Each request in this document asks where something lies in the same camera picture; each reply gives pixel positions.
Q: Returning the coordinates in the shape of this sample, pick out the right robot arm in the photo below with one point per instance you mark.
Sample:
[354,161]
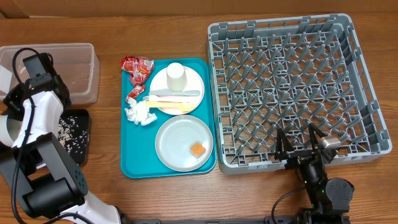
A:
[329,198]

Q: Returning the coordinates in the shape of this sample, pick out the teal plastic tray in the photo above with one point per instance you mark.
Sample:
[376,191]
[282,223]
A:
[139,158]

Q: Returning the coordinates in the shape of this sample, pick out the small red sauce packet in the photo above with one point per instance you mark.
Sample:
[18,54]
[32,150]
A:
[136,91]

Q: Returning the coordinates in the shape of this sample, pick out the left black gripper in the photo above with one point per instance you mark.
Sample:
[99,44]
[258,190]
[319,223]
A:
[12,99]

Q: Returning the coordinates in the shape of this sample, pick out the white paper cup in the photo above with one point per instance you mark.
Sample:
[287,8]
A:
[176,77]

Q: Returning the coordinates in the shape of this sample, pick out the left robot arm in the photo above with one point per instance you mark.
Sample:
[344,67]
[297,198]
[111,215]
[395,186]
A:
[43,178]

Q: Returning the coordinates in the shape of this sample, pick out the large red snack wrapper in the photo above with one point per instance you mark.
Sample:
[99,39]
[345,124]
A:
[139,68]

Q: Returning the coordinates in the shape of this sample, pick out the small grey bowl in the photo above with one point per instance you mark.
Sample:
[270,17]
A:
[9,130]

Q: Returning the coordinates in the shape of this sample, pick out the orange sponge cube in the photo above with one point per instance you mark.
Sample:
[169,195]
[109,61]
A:
[197,149]

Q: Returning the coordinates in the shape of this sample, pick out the black plastic bin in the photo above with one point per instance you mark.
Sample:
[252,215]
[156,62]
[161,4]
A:
[82,159]

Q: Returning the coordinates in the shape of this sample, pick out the light blue plastic knife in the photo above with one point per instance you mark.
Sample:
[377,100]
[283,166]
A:
[167,92]

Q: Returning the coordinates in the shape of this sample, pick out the grey round plate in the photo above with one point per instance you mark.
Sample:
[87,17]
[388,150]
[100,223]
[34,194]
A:
[174,139]

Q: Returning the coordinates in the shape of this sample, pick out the white rice grains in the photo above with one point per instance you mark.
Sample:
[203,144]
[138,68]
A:
[73,134]

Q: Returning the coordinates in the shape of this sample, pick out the grey dishwasher rack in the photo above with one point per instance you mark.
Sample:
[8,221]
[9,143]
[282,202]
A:
[287,73]

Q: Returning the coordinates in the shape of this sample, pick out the crumpled white napkin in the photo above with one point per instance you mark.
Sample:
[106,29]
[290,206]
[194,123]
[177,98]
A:
[139,113]

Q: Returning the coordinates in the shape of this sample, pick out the white plastic fork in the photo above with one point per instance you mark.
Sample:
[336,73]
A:
[174,99]

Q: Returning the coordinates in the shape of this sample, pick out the yellow plastic spoon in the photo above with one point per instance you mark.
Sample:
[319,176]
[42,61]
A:
[182,106]

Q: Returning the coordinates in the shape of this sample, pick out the clear plastic bin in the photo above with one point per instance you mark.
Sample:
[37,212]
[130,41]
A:
[76,63]

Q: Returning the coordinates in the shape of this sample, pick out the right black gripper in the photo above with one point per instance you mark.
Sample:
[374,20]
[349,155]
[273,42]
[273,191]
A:
[282,145]

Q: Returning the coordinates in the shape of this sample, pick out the white round plate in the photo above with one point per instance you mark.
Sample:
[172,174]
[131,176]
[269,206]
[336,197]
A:
[194,82]

